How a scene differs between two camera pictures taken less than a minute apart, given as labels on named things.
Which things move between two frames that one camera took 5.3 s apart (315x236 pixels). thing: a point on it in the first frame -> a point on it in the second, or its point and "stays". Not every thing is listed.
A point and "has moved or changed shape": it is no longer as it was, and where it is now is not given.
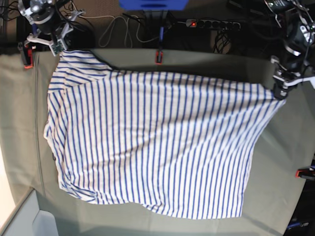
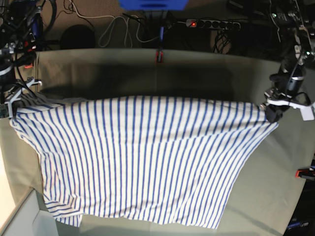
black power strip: (217, 24) stays
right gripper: (279, 91) -> (275, 112)
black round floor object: (80, 38) stays
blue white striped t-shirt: (182, 143) has moved or changed shape
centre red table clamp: (157, 57) stays
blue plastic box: (153, 5) stays
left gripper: (57, 46) -> (14, 90)
